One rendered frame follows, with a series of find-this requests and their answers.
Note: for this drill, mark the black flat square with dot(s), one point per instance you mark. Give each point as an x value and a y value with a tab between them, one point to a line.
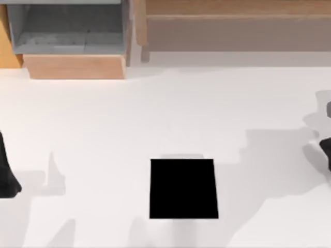
183	188

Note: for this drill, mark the pale wooden drawer front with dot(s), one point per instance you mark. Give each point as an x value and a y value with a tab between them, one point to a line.
73	66

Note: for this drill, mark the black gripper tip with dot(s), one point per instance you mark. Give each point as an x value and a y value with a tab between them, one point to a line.
327	151
6	178

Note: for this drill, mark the wooden cupboard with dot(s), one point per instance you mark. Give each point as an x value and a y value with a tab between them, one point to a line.
6	49

